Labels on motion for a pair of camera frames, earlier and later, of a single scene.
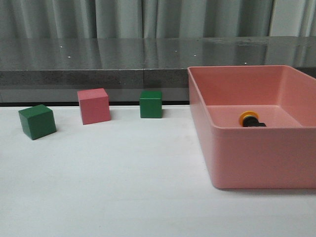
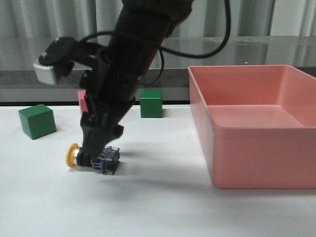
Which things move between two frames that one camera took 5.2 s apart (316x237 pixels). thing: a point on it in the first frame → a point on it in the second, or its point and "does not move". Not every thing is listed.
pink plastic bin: [281, 154] does not move
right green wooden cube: [150, 104] does not move
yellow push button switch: [251, 118] → [107, 160]
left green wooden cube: [37, 121] does not move
